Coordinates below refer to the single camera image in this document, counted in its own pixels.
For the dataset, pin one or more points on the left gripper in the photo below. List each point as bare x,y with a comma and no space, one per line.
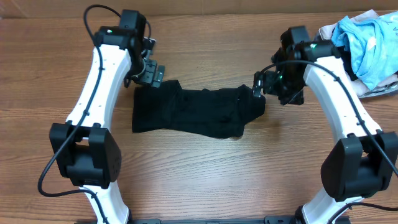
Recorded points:
148,79

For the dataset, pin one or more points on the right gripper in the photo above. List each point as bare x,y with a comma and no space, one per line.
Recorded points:
297,95

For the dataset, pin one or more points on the black t-shirt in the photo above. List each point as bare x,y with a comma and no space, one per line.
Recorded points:
218,114

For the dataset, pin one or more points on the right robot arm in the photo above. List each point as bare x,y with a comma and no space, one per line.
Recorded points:
362,161

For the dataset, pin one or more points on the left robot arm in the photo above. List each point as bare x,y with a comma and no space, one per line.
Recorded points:
84,149

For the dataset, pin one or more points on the black garment in pile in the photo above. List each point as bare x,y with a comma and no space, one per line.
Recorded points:
346,58

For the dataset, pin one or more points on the light blue t-shirt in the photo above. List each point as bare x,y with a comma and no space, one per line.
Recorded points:
372,44

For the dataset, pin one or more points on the grey garment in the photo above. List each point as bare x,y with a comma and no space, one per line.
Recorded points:
379,93

